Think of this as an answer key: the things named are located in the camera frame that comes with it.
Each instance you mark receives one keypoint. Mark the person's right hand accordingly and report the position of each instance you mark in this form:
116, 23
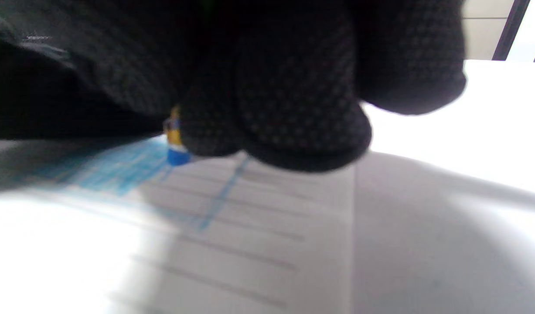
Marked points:
284, 78

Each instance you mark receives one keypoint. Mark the person's left hand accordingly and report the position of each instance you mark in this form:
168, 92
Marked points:
45, 104

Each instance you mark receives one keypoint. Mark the white lined paper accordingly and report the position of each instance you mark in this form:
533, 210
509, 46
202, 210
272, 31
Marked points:
258, 235

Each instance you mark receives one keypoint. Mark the beige door panel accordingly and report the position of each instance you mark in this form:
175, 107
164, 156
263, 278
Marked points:
485, 30

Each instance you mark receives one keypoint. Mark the black door frame post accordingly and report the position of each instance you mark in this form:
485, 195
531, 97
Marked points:
509, 30

